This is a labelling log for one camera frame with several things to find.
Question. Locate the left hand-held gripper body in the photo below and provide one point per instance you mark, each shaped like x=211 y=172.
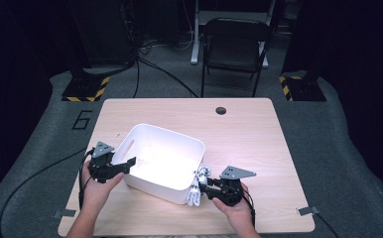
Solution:
x=104 y=167

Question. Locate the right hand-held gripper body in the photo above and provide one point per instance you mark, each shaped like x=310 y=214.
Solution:
x=229 y=191

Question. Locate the black and white striped cloth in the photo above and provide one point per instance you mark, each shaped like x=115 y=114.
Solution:
x=197 y=188

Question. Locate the white plastic bin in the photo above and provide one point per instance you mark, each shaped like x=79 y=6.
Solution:
x=161 y=165

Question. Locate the person's right hand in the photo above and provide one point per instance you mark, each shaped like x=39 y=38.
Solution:
x=237 y=213

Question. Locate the person's left hand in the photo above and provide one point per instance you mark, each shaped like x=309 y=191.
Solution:
x=97 y=193

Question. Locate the grey tape strip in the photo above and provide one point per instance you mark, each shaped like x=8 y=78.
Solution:
x=64 y=213
x=308 y=210

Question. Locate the black stand base yellow stripes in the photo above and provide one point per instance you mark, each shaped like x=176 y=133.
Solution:
x=305 y=89
x=83 y=89

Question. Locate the black folding chair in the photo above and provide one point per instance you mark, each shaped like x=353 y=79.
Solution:
x=234 y=49

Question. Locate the black equipment cabinet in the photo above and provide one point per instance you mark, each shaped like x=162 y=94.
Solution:
x=103 y=33

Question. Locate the white metal desk frame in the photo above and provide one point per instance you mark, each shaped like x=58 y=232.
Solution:
x=195 y=39

